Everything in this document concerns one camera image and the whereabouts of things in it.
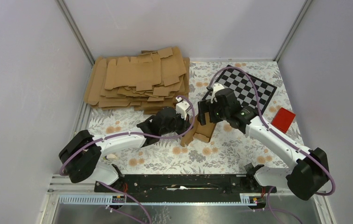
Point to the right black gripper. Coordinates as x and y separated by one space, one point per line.
206 106

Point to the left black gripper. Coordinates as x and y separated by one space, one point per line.
186 125

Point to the brown cardboard box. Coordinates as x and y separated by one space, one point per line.
199 132

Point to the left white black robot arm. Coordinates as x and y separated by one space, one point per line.
81 156

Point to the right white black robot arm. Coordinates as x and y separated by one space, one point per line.
307 170

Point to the red box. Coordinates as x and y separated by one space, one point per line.
283 119

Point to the stack of flat cardboard boxes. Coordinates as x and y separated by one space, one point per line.
146 82

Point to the black white checkerboard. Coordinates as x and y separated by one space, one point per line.
243 90

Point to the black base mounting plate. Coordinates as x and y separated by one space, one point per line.
187 188

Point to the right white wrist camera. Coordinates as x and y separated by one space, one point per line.
215 88

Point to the slotted grey cable duct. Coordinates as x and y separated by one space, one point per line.
240 199

